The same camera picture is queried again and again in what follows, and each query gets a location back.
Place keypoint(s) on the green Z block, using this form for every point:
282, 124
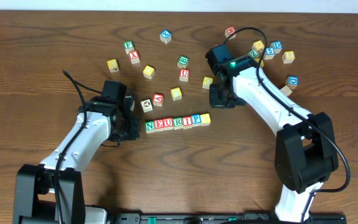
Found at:
254, 54

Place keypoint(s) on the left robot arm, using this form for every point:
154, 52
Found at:
52, 191

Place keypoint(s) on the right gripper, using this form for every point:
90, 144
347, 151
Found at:
220, 98

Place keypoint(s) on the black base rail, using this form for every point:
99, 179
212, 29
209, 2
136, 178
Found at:
136, 218

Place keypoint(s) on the blue d block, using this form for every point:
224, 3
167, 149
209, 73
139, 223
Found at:
276, 46
292, 82

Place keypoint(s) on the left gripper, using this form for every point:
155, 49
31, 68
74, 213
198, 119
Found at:
132, 127

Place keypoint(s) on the green R block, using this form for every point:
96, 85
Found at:
177, 122

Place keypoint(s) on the blue 5 block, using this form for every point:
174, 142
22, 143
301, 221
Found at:
269, 53

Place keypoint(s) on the blue P block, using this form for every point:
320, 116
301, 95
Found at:
196, 120

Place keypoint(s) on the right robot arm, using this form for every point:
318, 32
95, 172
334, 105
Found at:
304, 154

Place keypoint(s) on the green B block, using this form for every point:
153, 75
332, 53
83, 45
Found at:
183, 62

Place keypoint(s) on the red A block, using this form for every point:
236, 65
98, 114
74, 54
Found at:
158, 99

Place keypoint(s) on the green N block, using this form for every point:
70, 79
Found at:
149, 127

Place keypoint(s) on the white block right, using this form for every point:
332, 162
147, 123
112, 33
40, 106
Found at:
286, 90

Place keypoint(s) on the plain yellow block centre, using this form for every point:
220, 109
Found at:
207, 81

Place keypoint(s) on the blue X block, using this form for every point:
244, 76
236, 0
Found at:
165, 36

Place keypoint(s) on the yellow 8 block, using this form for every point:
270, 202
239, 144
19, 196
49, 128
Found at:
288, 57

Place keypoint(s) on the yellow block beside E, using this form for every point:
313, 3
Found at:
176, 93

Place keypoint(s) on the red I block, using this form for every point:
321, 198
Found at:
187, 122

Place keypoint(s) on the green F block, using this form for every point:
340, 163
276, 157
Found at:
128, 46

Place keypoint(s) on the red Y block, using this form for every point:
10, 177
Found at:
134, 57

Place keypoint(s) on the yellow block below Z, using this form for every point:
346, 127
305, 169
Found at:
261, 62

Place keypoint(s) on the blue D block lower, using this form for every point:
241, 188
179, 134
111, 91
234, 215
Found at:
292, 82

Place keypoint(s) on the blue D block upper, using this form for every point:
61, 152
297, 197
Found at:
276, 46

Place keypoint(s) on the yellow O block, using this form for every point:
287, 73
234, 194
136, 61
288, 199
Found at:
149, 72

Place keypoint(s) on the white soccer ball block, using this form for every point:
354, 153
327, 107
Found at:
147, 105

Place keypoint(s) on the red E block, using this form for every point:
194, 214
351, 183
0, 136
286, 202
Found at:
159, 125

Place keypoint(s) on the red u block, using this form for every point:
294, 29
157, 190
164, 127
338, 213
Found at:
168, 123
184, 75

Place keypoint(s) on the red block top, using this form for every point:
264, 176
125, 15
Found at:
230, 33

